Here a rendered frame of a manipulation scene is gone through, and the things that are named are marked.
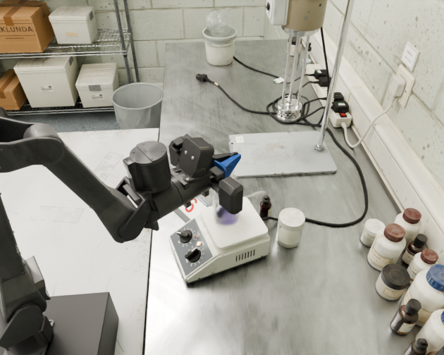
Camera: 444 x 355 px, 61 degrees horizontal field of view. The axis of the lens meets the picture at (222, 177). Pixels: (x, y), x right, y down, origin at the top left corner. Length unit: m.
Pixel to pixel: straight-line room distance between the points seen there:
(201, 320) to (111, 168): 0.55
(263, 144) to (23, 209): 0.69
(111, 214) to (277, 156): 0.67
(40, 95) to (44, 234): 2.13
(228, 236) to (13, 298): 0.41
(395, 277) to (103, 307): 0.57
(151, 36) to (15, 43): 0.93
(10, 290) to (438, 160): 0.90
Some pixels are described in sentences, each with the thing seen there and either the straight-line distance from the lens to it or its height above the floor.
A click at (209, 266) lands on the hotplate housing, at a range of 0.82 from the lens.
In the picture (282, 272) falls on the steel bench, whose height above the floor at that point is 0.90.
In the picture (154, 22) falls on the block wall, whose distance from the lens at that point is 3.10.
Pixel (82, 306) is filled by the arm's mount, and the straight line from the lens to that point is 0.75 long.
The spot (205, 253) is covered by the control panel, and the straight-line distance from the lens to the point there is 0.82.
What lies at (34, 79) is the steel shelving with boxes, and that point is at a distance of 3.01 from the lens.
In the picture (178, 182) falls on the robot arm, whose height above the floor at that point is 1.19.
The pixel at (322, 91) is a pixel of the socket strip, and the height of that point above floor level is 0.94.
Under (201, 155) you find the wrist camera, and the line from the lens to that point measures 0.62.
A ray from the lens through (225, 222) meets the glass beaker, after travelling 0.81.
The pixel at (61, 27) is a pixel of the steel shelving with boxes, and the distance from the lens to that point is 2.89.
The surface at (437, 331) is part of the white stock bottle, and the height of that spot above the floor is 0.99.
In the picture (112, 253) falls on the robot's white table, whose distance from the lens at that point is 0.93.
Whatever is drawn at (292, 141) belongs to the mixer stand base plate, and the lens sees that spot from 1.21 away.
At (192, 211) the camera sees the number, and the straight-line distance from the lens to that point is 0.96.
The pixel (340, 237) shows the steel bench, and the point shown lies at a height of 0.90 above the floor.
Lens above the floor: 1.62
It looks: 42 degrees down
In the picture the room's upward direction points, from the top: straight up
